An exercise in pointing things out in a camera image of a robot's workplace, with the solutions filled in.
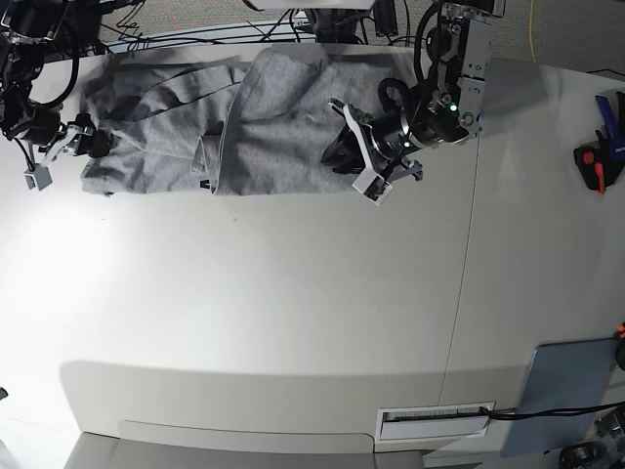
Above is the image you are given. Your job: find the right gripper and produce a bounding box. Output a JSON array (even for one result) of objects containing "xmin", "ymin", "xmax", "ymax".
[{"xmin": 1, "ymin": 102, "xmax": 112, "ymax": 167}]

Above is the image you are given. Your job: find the central robot base mount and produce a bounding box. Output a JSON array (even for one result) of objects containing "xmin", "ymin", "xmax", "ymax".
[{"xmin": 303, "ymin": 1, "xmax": 376, "ymax": 45}]

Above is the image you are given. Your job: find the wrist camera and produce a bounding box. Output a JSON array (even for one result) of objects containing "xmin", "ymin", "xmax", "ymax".
[
  {"xmin": 23, "ymin": 165, "xmax": 52, "ymax": 192},
  {"xmin": 353, "ymin": 172, "xmax": 393, "ymax": 206}
]

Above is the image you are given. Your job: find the black device at bottom right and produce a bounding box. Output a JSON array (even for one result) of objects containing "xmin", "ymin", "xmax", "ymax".
[{"xmin": 559, "ymin": 442, "xmax": 605, "ymax": 469}]

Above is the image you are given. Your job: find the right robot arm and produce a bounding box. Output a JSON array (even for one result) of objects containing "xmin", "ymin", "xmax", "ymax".
[{"xmin": 1, "ymin": 1, "xmax": 116, "ymax": 171}]

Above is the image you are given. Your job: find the blue clamp with orange trigger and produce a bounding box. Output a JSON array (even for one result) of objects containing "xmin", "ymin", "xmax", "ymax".
[{"xmin": 573, "ymin": 91, "xmax": 624, "ymax": 195}]

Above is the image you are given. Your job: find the grey T-shirt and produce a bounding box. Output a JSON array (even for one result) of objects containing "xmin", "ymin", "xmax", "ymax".
[{"xmin": 81, "ymin": 49, "xmax": 394, "ymax": 195}]

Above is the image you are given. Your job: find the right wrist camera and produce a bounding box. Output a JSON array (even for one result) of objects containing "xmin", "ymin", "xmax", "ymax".
[{"xmin": 23, "ymin": 165, "xmax": 52, "ymax": 192}]

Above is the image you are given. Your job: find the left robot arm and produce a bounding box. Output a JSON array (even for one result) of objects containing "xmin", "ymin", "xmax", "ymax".
[{"xmin": 321, "ymin": 1, "xmax": 506, "ymax": 192}]

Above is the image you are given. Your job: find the orange black tool right edge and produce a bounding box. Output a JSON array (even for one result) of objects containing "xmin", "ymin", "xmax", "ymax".
[{"xmin": 613, "ymin": 322, "xmax": 625, "ymax": 370}]

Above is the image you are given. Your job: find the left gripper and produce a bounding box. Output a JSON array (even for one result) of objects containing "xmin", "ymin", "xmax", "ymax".
[{"xmin": 327, "ymin": 77, "xmax": 477, "ymax": 185}]

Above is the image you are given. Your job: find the yellow cable on floor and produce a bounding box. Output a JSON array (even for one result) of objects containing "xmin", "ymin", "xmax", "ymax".
[{"xmin": 526, "ymin": 0, "xmax": 537, "ymax": 64}]

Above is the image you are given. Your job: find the blue-grey tablet board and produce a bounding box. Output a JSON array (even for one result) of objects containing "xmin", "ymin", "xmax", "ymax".
[{"xmin": 500, "ymin": 338, "xmax": 617, "ymax": 458}]

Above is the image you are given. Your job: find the black cable on table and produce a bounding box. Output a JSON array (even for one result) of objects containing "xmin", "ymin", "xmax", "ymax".
[{"xmin": 479, "ymin": 403, "xmax": 625, "ymax": 422}]

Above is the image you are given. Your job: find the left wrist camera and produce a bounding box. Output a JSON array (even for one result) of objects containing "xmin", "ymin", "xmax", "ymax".
[{"xmin": 353, "ymin": 172, "xmax": 393, "ymax": 206}]

